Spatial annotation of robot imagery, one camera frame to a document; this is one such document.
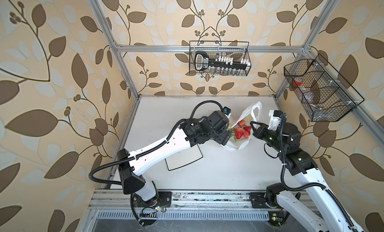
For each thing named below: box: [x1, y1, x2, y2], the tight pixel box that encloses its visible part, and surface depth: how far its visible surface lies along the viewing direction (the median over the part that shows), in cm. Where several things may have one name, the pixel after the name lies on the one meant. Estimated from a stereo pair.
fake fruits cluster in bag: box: [230, 120, 252, 142], surface depth 98 cm
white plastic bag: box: [221, 101, 263, 151], surface depth 77 cm
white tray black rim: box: [165, 144, 204, 171], surface depth 90 cm
